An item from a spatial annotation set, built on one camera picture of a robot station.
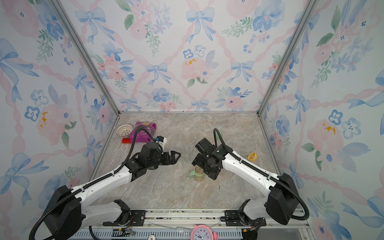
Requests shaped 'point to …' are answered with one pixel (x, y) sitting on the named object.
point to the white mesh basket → (124, 130)
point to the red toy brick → (126, 140)
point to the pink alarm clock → (203, 232)
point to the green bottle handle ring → (193, 173)
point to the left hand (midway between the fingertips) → (176, 154)
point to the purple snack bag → (143, 136)
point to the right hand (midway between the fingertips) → (199, 169)
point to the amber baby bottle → (198, 170)
